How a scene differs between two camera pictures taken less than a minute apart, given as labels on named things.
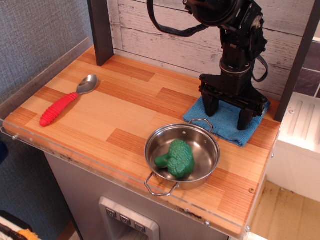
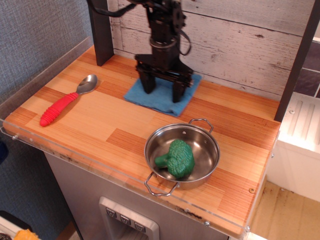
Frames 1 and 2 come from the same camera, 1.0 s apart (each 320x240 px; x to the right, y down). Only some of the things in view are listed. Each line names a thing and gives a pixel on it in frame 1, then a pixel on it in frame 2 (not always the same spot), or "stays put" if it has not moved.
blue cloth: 224,123 to 162,99
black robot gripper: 236,89 to 164,62
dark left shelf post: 99,17 stays put
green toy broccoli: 179,161 stays put
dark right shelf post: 300,63 stays put
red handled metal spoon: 88,83 stays put
